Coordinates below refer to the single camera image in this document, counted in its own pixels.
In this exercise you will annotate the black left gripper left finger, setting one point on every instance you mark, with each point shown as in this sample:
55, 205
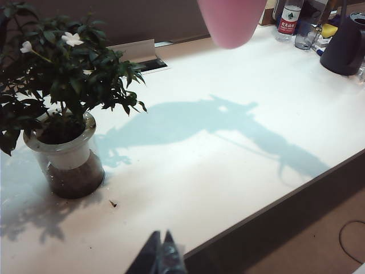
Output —
149, 257

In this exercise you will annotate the grey desk divider panel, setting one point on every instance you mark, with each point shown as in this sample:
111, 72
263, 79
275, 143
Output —
142, 20

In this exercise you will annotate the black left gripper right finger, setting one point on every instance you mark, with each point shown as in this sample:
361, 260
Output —
172, 257

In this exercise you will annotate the yellow sponge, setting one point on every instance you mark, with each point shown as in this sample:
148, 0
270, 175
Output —
329, 30

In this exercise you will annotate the small brown debris piece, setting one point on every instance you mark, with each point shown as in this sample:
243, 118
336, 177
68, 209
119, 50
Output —
114, 203

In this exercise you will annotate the clear glass mug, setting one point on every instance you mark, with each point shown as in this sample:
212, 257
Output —
303, 40

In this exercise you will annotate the clear glass plant pot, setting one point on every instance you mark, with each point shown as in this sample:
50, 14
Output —
74, 177

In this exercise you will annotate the pink plastic watering can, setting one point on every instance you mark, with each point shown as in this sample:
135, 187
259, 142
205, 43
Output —
231, 23

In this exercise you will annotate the green leafy plant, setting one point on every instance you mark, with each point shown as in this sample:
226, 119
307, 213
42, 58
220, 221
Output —
71, 71

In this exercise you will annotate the clear plastic water bottle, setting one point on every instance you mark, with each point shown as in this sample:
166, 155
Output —
288, 25

